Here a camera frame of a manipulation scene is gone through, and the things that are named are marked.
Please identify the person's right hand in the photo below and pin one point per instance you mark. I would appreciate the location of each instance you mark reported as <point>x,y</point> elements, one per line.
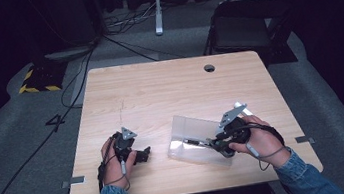
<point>263,142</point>

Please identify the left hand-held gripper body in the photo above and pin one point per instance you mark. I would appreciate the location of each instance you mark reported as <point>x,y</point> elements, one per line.
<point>123,148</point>

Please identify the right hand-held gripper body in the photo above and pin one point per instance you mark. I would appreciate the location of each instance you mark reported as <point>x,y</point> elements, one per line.
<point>238,132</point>

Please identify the white glue stick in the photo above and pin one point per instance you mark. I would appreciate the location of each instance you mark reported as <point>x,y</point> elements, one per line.
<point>245,110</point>

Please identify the clear plastic pencil case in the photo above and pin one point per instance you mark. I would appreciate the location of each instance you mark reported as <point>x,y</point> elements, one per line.
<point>191,134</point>

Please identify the black yellow striped base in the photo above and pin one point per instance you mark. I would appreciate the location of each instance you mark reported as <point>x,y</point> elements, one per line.
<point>44,78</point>

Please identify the black folding chair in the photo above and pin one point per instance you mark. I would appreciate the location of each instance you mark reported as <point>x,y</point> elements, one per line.
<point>245,30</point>

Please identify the grey stand base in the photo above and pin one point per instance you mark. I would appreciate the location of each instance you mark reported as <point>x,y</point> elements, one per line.
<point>70,53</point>

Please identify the person's left hand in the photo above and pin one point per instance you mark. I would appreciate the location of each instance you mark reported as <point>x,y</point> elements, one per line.
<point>116,173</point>

